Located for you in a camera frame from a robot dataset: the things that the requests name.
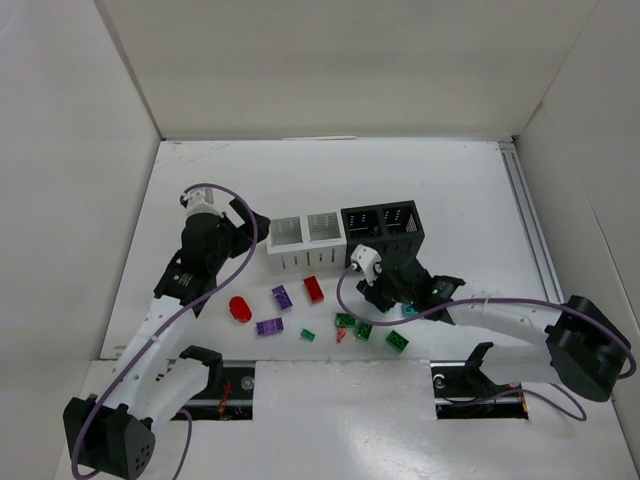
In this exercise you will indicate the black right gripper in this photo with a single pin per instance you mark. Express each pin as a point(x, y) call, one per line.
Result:
point(382, 292)

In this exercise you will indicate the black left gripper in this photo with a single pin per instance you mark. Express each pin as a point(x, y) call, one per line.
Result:
point(233, 232)

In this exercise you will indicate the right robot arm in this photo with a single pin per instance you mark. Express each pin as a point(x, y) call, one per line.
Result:
point(570, 344)

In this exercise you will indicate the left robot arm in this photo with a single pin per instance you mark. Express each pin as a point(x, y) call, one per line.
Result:
point(115, 432)

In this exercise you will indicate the black double bin container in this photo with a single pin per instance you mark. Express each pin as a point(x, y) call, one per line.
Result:
point(394, 230)

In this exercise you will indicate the green lego brick right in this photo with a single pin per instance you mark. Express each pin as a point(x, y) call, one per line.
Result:
point(396, 341)

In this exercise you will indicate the green lego brick middle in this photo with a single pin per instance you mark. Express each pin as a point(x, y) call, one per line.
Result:
point(363, 331)

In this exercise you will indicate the green curved lego brick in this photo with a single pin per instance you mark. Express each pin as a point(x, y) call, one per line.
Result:
point(344, 320)

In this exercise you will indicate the red rounded lego piece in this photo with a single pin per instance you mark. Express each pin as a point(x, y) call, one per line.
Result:
point(240, 310)

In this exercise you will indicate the small red lego piece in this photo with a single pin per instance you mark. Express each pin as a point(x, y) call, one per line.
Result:
point(341, 334)

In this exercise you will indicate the purple rectangular lego brick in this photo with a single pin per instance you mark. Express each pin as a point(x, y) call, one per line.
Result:
point(282, 298)

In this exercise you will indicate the red rectangular lego brick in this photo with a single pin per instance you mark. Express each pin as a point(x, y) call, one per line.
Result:
point(313, 289)

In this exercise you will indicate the white double bin container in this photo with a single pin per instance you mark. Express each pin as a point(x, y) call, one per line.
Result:
point(307, 243)

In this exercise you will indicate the purple printed lego brick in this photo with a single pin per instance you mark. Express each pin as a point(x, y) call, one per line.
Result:
point(270, 327)

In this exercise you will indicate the small green lego piece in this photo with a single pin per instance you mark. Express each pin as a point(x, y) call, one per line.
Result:
point(307, 335)

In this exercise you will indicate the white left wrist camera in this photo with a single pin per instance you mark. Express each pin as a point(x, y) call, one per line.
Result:
point(199, 200)

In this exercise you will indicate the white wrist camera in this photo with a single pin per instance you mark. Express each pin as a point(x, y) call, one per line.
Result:
point(199, 200)
point(367, 261)

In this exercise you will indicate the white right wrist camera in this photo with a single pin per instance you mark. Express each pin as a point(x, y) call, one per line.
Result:
point(367, 261)

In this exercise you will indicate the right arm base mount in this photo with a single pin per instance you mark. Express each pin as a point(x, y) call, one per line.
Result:
point(462, 391)

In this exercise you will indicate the aluminium rail right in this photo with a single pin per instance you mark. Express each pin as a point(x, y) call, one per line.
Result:
point(531, 224)

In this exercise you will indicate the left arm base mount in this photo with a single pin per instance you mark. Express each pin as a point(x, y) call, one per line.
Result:
point(228, 395)

